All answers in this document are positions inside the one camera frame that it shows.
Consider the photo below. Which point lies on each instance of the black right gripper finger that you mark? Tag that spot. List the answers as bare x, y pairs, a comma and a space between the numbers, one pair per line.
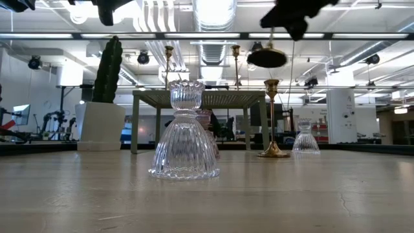
273, 19

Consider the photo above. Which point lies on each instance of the brass candlestick holder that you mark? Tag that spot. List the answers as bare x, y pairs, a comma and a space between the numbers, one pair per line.
266, 58
272, 87
235, 50
169, 51

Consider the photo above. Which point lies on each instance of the clear glass candle holder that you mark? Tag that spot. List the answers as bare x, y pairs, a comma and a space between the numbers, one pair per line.
305, 142
184, 145

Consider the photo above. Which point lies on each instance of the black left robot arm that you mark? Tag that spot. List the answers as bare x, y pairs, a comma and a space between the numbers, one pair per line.
16, 4

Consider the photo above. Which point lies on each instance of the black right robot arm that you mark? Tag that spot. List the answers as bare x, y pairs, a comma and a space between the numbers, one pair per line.
326, 2

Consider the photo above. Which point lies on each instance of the background black robot arm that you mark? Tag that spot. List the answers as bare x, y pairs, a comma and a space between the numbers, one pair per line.
55, 121

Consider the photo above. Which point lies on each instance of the black ceiling spotlight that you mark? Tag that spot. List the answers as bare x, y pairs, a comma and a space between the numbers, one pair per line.
311, 81
143, 57
34, 62
372, 59

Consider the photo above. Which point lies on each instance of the green cactus plant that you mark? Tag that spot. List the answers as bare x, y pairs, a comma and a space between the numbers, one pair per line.
108, 71

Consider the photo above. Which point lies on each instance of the green perforated metal shelf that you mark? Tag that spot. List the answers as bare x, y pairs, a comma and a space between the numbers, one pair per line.
226, 98

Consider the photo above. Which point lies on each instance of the white round pillar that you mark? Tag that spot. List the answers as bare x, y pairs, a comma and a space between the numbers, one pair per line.
341, 116

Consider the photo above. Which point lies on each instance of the red storage bins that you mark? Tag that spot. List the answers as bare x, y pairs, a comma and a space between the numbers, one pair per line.
320, 129

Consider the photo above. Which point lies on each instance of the white hexagonal plant pot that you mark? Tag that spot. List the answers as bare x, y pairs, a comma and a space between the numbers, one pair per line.
100, 126

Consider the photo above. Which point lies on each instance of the background computer monitor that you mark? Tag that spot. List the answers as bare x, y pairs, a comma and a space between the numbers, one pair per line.
21, 114

